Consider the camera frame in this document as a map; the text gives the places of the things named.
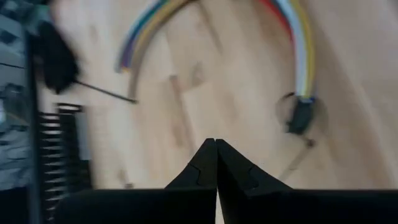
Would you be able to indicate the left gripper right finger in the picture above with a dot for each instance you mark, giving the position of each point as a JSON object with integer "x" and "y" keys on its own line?
{"x": 295, "y": 207}

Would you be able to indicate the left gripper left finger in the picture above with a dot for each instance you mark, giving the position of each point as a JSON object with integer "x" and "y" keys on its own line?
{"x": 140, "y": 207}

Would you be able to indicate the black zip tie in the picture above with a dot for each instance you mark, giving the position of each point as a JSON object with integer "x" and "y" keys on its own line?
{"x": 105, "y": 92}
{"x": 308, "y": 143}

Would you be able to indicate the small black connector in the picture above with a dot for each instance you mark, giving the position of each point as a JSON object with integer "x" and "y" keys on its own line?
{"x": 300, "y": 116}

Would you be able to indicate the black work glove grey cuff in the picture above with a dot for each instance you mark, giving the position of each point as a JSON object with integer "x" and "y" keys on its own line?
{"x": 57, "y": 62}

